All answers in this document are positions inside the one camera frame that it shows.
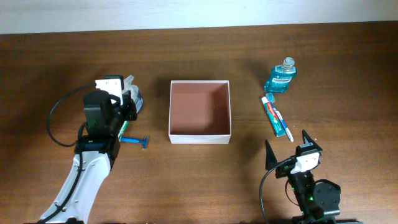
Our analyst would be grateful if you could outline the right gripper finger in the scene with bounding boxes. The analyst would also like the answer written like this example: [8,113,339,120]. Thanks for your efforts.
[265,140,278,170]
[302,129,317,146]

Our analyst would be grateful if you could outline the clear spray bottle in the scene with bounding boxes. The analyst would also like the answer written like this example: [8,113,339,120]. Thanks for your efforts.
[122,75,144,113]

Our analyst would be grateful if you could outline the blue disposable razor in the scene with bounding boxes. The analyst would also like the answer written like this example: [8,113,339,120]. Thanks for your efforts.
[120,137,148,150]

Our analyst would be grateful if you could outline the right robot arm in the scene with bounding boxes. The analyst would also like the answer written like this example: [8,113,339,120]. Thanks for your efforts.
[259,130,359,224]

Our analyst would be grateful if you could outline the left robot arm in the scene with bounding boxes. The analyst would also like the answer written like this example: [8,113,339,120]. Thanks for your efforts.
[38,90,137,223]

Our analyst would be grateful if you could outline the green soap box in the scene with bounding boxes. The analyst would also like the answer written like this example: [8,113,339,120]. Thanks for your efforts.
[118,121,129,139]

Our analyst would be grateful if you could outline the green toothpaste tube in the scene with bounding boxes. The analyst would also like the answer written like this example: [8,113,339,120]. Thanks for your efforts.
[261,96,286,137]

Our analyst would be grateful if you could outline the blue white toothbrush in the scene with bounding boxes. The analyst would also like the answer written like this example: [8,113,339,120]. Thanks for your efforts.
[266,93,294,142]

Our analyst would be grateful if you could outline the blue mouthwash bottle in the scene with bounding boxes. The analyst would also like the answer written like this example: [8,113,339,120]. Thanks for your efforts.
[264,57,297,93]

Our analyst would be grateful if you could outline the white open cardboard box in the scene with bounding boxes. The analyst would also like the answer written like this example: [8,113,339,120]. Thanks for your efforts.
[168,80,232,144]

